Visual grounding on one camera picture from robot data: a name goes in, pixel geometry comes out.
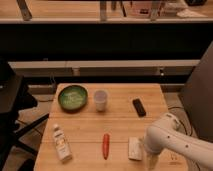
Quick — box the white sponge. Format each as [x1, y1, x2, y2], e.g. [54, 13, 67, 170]
[128, 137, 142, 161]

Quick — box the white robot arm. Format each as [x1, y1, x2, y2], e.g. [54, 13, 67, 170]
[144, 113, 213, 170]

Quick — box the green ceramic bowl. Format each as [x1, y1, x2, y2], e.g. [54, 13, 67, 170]
[58, 85, 88, 111]

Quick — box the red chili pepper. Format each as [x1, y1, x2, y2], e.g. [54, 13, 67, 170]
[102, 133, 110, 160]

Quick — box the black remote control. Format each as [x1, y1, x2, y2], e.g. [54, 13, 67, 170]
[133, 99, 146, 117]

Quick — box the grey panel right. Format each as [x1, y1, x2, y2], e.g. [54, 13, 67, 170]
[179, 41, 213, 143]

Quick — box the translucent plastic cup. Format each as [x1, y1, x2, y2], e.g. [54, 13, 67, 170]
[94, 90, 107, 112]

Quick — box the black chair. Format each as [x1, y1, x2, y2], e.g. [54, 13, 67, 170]
[0, 59, 49, 170]

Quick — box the black cable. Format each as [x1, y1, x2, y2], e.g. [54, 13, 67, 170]
[168, 106, 198, 138]

